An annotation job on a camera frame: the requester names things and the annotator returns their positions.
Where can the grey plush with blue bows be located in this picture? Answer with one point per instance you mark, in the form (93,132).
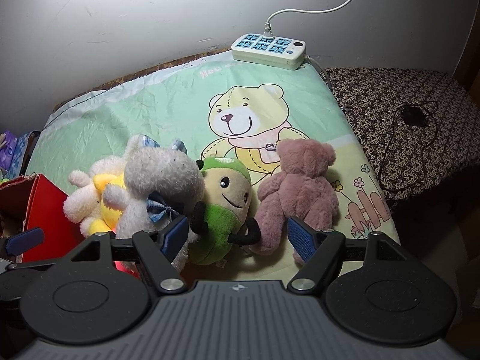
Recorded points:
(157,176)

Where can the green plush toy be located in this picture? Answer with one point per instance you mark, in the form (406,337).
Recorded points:
(221,213)

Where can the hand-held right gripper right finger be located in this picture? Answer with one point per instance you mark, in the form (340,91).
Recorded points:
(300,240)

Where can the blue patterned packet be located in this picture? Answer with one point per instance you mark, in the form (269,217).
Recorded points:
(25,150)

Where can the white plush toy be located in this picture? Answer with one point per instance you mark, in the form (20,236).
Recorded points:
(80,198)

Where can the white and blue power strip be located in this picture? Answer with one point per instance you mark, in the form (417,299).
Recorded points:
(268,50)

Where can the pink teddy bear plush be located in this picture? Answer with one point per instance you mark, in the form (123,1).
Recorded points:
(296,191)

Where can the red cardboard box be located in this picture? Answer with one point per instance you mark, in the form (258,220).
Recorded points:
(45,206)

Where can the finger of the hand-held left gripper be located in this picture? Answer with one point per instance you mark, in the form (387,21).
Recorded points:
(24,240)

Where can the green bear printed blanket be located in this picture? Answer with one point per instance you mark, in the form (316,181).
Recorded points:
(150,108)

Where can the yellow and pink plush toy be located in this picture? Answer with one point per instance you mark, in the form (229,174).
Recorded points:
(103,189)

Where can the purple patterned packet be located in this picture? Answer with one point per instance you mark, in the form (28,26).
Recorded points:
(7,153)

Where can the brown patterned covered bench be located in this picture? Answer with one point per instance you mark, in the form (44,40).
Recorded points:
(412,157)

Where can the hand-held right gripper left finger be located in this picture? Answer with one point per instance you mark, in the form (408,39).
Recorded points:
(176,237)

